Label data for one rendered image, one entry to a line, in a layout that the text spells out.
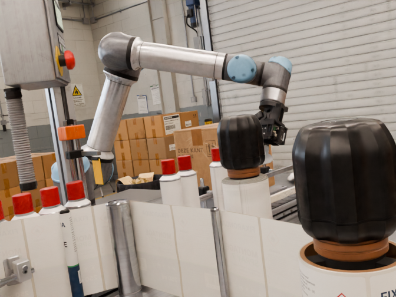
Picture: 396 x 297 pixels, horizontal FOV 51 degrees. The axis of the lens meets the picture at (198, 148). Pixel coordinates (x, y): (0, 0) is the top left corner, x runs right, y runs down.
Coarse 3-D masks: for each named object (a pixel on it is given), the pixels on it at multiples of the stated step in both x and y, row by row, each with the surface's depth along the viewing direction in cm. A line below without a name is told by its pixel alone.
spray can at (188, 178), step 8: (184, 160) 101; (184, 168) 101; (184, 176) 100; (192, 176) 101; (184, 184) 101; (192, 184) 101; (184, 192) 101; (192, 192) 101; (184, 200) 101; (192, 200) 101
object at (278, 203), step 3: (291, 195) 133; (294, 195) 133; (285, 198) 131; (288, 198) 130; (291, 198) 130; (294, 198) 129; (276, 201) 128; (279, 201) 128; (282, 201) 127; (285, 201) 127; (288, 201) 127; (273, 204) 125; (276, 204) 124; (279, 204) 124; (282, 204) 124; (273, 207) 121
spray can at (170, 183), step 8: (168, 160) 97; (168, 168) 97; (168, 176) 97; (176, 176) 98; (160, 184) 98; (168, 184) 97; (176, 184) 97; (168, 192) 97; (176, 192) 97; (168, 200) 97; (176, 200) 97
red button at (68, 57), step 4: (64, 52) 81; (68, 52) 81; (60, 56) 81; (64, 56) 81; (68, 56) 80; (72, 56) 81; (60, 60) 81; (64, 60) 81; (68, 60) 80; (72, 60) 81; (60, 64) 81; (64, 64) 81; (68, 64) 81; (72, 64) 81; (68, 68) 82; (72, 68) 82
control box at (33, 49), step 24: (0, 0) 76; (24, 0) 77; (48, 0) 79; (0, 24) 76; (24, 24) 77; (48, 24) 78; (0, 48) 77; (24, 48) 77; (48, 48) 78; (24, 72) 78; (48, 72) 78
